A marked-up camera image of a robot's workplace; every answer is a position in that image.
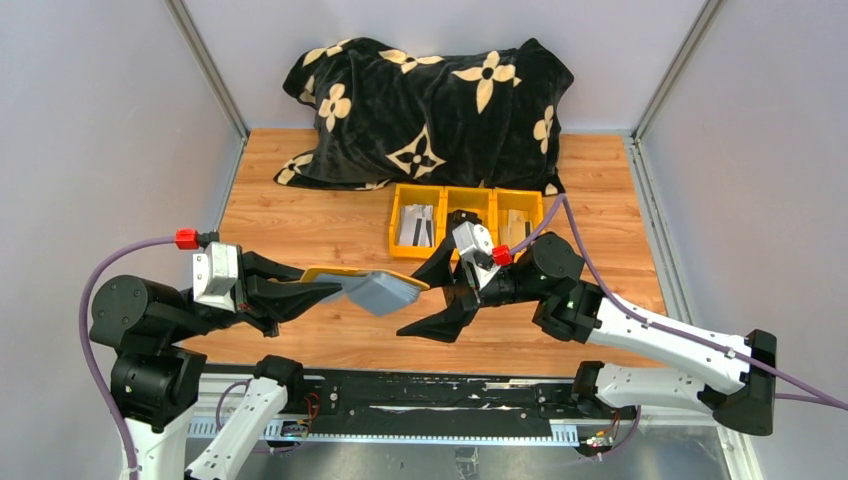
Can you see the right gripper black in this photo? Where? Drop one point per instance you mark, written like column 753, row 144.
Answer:
column 472, row 285

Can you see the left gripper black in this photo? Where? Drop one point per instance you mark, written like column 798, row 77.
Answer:
column 243, row 289

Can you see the yellow leather card holder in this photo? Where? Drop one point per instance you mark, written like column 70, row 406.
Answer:
column 377, row 291

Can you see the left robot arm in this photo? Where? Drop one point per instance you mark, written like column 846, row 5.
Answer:
column 155, row 381

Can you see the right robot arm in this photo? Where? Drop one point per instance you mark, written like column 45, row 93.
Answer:
column 728, row 377

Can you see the black cards stack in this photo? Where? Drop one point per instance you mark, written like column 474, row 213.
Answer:
column 458, row 217

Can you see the grey white cards stack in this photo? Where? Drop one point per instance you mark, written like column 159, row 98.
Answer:
column 416, row 226

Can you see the middle yellow plastic bin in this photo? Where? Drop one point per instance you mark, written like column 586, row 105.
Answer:
column 476, row 200

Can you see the yellow plastic bin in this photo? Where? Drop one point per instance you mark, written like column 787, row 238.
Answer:
column 530, row 201
column 476, row 200
column 407, row 194

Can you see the right yellow plastic bin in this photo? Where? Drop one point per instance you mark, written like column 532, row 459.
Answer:
column 530, row 201

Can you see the left yellow plastic bin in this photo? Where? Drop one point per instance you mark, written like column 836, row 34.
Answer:
column 407, row 194

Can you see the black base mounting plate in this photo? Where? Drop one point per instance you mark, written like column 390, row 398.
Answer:
column 396, row 405

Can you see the black floral plush blanket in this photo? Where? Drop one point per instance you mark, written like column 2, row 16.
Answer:
column 385, row 116

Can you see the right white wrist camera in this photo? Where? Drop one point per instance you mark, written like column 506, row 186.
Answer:
column 475, row 246

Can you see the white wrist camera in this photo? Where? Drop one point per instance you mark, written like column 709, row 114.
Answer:
column 475, row 246
column 215, row 275

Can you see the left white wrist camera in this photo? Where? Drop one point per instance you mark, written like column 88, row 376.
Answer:
column 215, row 275

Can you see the aluminium frame rail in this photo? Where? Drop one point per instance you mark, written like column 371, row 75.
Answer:
column 596, row 384

